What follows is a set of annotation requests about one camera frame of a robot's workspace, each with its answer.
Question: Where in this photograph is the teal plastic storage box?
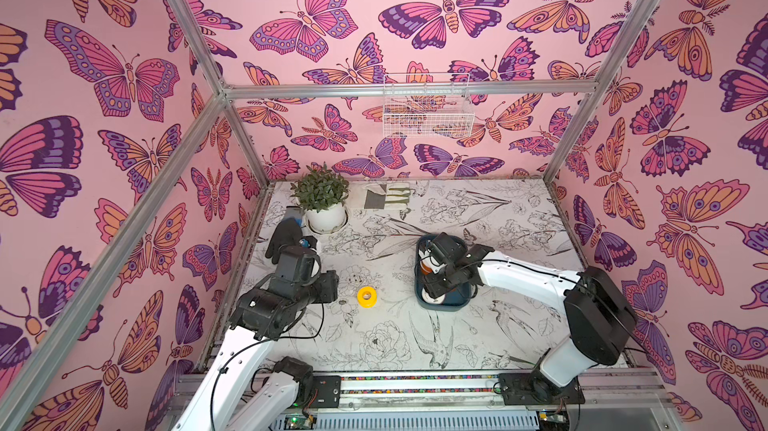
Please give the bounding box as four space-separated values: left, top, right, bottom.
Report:
414 234 476 312

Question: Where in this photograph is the orange tape roll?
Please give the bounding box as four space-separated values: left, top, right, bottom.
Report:
419 261 433 275

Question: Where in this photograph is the white tape roll front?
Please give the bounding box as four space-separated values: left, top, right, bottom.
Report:
422 290 445 305

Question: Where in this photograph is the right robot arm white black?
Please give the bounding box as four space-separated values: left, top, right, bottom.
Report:
416 233 638 389

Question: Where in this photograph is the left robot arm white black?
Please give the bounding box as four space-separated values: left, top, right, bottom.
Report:
172 245 339 430

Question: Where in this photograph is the yellow tape roll left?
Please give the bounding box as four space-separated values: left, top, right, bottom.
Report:
357 286 378 309

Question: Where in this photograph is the black work glove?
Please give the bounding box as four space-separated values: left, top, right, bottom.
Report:
265 206 303 264

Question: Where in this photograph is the potted green plant white pot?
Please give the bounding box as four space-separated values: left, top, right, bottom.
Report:
291 165 349 234

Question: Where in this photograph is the folded green white cloth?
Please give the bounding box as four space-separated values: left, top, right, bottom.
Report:
363 183 412 210

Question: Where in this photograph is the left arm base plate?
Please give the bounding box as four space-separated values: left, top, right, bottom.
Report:
308 375 342 410

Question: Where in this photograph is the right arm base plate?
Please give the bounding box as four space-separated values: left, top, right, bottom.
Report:
498 372 586 406

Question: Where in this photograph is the white wire basket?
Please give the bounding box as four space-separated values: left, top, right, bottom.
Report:
380 80 475 139

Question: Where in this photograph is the aluminium front rail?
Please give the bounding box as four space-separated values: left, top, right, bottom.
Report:
159 368 684 430

